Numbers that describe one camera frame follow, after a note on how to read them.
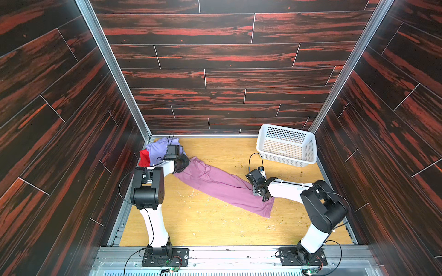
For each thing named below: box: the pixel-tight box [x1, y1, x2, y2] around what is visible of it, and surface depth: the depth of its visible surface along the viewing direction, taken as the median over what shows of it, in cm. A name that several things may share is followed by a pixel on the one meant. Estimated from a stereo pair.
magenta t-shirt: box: [173, 156, 275, 218], surface depth 97 cm
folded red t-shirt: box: [138, 148, 151, 168], surface depth 107 cm
